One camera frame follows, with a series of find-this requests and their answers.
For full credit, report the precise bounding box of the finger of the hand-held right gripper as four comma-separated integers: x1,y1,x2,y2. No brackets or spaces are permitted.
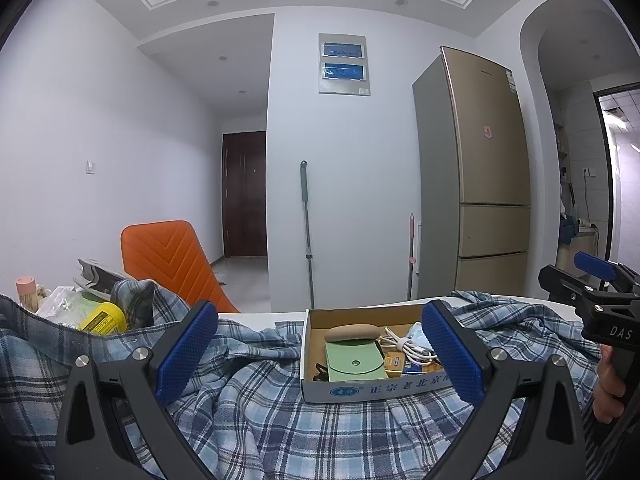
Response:
539,264,609,319
574,251,640,292

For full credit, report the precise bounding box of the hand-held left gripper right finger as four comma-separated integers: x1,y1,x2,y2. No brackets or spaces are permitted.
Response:
420,300,587,480

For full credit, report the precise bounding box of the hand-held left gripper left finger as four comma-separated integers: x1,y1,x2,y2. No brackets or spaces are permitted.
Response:
55,300,221,480

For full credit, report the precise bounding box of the white cable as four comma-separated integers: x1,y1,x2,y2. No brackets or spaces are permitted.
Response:
378,327,436,366

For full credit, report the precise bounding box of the yellow tissue packet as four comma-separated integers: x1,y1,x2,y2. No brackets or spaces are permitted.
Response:
384,350,442,377

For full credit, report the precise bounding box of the green case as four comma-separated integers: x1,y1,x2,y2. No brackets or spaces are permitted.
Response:
325,341,387,382

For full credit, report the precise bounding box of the beige round powder puff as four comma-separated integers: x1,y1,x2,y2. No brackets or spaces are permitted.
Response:
325,325,382,346

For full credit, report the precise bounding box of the shallow cardboard box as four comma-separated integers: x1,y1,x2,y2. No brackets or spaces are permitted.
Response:
300,302,453,405

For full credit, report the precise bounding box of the person's right hand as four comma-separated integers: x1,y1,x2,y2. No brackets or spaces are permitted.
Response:
594,347,624,421

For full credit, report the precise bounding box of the beige cabinet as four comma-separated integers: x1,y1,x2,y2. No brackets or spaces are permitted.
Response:
556,225,601,275

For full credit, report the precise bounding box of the blue tissue pack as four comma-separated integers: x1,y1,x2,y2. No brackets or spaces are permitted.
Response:
404,322,431,357

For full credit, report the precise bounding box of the blue cloth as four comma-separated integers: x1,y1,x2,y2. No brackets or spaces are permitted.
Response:
560,215,581,246

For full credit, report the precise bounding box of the yellow jar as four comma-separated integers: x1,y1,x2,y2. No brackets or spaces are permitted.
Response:
77,302,127,333

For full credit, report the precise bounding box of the orange chair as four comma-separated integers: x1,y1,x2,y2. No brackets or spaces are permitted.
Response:
121,220,241,313

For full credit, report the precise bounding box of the blue plaid blanket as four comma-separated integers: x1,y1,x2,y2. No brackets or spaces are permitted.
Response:
0,280,608,480

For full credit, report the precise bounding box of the grey packet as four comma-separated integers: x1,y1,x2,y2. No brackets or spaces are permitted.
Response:
74,258,126,294

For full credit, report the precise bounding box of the clear plastic bag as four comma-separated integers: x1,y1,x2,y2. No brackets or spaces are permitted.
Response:
36,286,88,323

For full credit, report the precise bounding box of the gold refrigerator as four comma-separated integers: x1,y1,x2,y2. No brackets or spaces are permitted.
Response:
412,46,532,298

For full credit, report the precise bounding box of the dark brown door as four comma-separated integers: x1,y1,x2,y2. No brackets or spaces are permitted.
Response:
222,131,268,259

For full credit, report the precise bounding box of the pink toothpick holder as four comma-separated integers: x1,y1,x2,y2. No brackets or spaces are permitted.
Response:
16,276,45,312

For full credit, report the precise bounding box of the grey mop handle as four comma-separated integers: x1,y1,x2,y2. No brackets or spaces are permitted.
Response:
300,160,317,308

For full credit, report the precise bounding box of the wall electrical panel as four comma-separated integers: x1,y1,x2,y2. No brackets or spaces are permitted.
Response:
318,33,373,96

